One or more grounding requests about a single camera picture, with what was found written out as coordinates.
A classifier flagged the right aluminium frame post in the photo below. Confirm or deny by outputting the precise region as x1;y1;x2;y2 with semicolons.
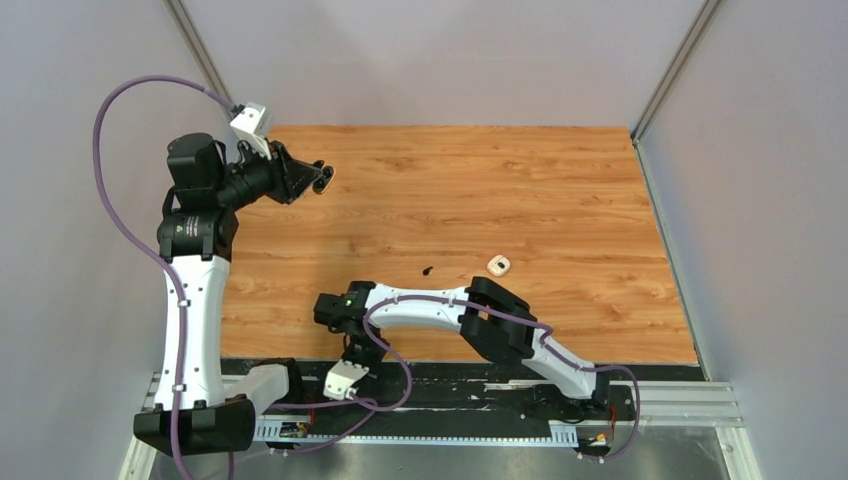
630;0;724;145

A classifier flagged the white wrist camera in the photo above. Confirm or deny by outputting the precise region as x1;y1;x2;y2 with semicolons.
322;360;370;401
229;102;272;160

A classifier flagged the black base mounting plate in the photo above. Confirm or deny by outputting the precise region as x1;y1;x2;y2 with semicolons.
228;358;708;440

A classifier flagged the white earbud charging case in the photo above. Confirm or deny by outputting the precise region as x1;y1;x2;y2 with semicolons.
486;255;512;277

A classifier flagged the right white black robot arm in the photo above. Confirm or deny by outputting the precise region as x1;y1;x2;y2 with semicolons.
313;277;611;418

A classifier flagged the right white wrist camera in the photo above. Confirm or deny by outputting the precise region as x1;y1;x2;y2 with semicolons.
322;360;370;401

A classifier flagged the left aluminium frame post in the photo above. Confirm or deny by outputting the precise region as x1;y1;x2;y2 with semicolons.
163;0;233;102

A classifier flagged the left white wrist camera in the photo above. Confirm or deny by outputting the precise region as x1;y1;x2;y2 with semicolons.
229;102;272;160

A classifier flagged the black earbud charging case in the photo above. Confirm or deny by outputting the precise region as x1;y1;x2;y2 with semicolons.
312;166;335;195

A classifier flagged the aluminium frame post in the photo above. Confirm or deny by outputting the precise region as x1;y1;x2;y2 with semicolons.
163;0;233;102
630;0;724;145

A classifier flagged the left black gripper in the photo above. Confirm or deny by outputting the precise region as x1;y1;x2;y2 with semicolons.
212;134;321;211

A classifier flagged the slotted grey cable duct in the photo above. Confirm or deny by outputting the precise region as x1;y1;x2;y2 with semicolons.
251;420;579;448

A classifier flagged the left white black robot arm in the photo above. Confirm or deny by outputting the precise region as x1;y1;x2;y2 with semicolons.
133;133;335;457

